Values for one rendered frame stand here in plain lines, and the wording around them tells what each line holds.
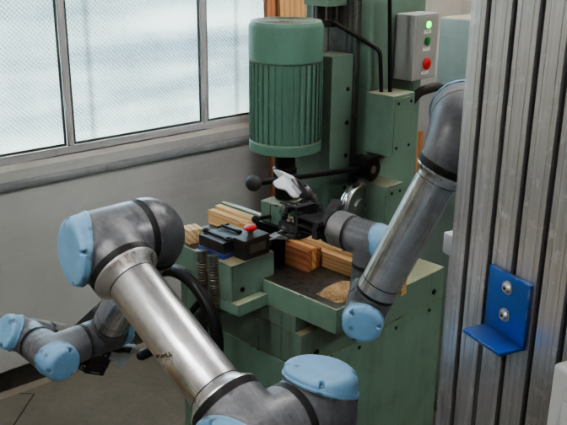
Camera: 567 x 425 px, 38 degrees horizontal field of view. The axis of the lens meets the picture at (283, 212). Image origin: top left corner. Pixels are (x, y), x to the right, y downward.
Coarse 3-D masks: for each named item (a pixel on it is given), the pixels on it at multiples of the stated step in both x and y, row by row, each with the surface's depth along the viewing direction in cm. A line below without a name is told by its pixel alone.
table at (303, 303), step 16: (208, 224) 225; (288, 272) 194; (304, 272) 194; (320, 272) 195; (336, 272) 195; (272, 288) 189; (288, 288) 186; (304, 288) 186; (320, 288) 186; (224, 304) 188; (240, 304) 185; (256, 304) 189; (272, 304) 190; (288, 304) 186; (304, 304) 183; (320, 304) 179; (336, 304) 178; (320, 320) 180; (336, 320) 177
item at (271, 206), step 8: (264, 200) 202; (272, 200) 202; (280, 200) 202; (288, 200) 202; (296, 200) 202; (264, 208) 202; (272, 208) 200; (280, 208) 198; (272, 216) 201; (280, 216) 199
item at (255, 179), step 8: (360, 160) 199; (368, 160) 198; (376, 160) 199; (344, 168) 195; (352, 168) 196; (360, 168) 198; (368, 168) 198; (376, 168) 200; (256, 176) 173; (296, 176) 182; (304, 176) 184; (312, 176) 186; (320, 176) 189; (360, 176) 199; (368, 176) 198; (376, 176) 201; (248, 184) 173; (256, 184) 172; (264, 184) 176
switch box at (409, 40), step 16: (400, 16) 199; (416, 16) 196; (432, 16) 200; (400, 32) 200; (416, 32) 198; (432, 32) 202; (400, 48) 201; (416, 48) 199; (432, 48) 204; (400, 64) 202; (416, 64) 200; (432, 64) 205
